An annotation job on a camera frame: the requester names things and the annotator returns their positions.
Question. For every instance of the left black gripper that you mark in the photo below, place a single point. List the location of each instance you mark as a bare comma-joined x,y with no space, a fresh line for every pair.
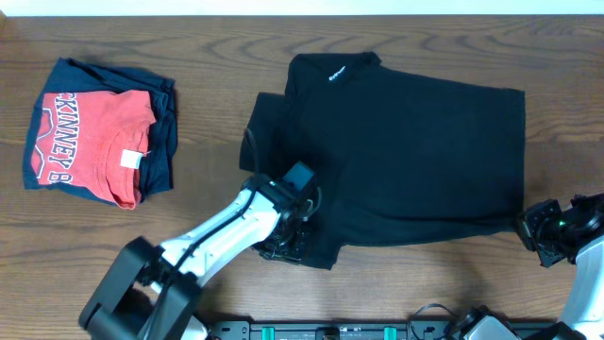
297,253

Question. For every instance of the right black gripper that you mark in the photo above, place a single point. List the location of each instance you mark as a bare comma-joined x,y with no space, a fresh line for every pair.
528,225

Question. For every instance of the black t-shirt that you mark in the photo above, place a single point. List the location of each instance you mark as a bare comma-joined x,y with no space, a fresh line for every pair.
400,159

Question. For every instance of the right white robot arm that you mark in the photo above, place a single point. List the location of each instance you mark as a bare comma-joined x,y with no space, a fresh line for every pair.
582,316

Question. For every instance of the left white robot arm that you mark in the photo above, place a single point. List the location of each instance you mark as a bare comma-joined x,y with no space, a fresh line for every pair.
151,292

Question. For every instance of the red folded t-shirt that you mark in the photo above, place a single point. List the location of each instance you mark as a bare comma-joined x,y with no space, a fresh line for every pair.
94,141

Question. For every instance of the navy folded garment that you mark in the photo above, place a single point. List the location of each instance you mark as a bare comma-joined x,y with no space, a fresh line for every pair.
74,76

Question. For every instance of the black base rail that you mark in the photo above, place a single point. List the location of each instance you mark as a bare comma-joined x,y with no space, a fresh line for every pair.
244,330

